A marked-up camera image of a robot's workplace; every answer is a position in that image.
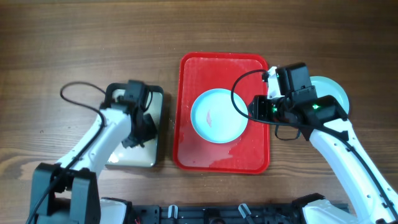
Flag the light blue plate red stain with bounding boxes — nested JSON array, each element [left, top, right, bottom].
[[190, 88, 248, 144]]

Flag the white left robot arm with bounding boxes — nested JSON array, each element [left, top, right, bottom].
[[27, 108, 134, 223]]

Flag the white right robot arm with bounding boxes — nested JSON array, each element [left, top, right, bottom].
[[248, 95, 397, 223]]

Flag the dark metal soapy water pan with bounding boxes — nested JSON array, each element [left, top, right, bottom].
[[105, 83, 164, 167]]

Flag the red plastic serving tray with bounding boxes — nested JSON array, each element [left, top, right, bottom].
[[173, 52, 271, 174]]

